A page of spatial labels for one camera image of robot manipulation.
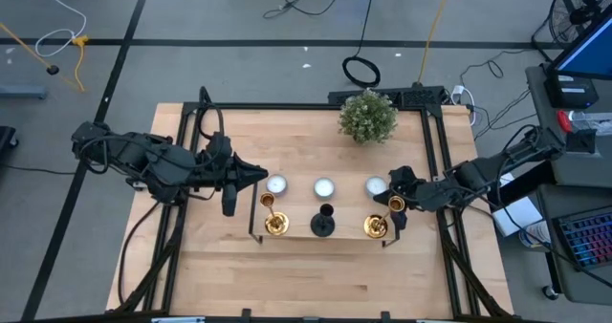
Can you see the clear plastic bag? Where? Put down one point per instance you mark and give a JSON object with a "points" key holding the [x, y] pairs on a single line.
{"points": [[593, 122]]}

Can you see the purple patterned candle tin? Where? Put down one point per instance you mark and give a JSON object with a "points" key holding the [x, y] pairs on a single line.
{"points": [[276, 184]]}

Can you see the small black printer box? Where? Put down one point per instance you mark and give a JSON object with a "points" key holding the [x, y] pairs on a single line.
{"points": [[571, 91]]}

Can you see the computer monitor blue screen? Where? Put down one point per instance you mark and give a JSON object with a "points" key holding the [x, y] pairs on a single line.
{"points": [[593, 50]]}

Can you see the blue floral candle tin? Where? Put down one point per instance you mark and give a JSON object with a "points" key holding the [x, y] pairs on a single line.
{"points": [[324, 188]]}

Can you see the wooden riser shelf black legs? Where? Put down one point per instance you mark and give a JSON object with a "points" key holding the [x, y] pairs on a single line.
{"points": [[354, 213]]}

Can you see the black floor fan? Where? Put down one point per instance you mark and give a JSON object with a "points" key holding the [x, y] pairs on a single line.
{"points": [[559, 27]]}

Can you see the grey side cart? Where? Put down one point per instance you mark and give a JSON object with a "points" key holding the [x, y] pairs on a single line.
{"points": [[574, 170]]}

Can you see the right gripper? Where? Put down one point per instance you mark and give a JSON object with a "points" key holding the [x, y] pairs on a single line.
{"points": [[432, 195]]}

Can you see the grey desk foot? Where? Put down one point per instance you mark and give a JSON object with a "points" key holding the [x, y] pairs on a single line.
{"points": [[24, 92]]}

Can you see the black desk holder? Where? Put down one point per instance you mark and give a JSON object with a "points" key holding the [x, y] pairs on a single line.
{"points": [[581, 141]]}

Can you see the RGB backlit keyboard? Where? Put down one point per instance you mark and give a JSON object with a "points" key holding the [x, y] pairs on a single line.
{"points": [[590, 239]]}

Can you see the black caster base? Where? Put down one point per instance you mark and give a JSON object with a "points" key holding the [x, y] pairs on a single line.
{"points": [[6, 139]]}

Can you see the black frame clamp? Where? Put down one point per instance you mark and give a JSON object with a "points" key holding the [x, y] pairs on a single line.
{"points": [[383, 316], [246, 314]]}

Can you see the potted green artificial plant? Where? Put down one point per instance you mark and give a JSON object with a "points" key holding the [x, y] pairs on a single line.
{"points": [[368, 117]]}

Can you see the gold candlestick holder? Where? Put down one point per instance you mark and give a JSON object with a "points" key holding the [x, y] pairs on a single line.
{"points": [[276, 223], [375, 227]]}

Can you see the black candlestick holder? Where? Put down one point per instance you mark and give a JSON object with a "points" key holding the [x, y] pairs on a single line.
{"points": [[322, 226]]}

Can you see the silver hinge plate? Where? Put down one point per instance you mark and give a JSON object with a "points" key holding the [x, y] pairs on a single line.
{"points": [[436, 178]]}

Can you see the silver bracket strip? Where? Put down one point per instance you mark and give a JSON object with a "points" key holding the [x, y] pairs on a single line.
{"points": [[177, 320]]}

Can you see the white flat box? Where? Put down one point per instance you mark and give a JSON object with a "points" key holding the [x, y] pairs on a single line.
{"points": [[518, 215]]}

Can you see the white power adapter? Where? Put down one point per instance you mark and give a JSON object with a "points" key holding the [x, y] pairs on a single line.
{"points": [[459, 92]]}

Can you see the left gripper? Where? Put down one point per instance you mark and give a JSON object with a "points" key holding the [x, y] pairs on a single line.
{"points": [[215, 170]]}

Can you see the dark grey desk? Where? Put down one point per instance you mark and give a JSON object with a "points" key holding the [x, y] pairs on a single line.
{"points": [[583, 196]]}

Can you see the black perforated box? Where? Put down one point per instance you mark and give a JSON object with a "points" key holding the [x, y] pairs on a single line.
{"points": [[421, 95]]}

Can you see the red leaf candle tin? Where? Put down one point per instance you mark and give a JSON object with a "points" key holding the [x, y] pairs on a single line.
{"points": [[376, 187]]}

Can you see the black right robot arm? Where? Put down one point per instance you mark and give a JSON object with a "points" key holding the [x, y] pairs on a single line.
{"points": [[483, 172]]}

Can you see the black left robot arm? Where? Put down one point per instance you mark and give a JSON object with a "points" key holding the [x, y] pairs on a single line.
{"points": [[134, 153]]}

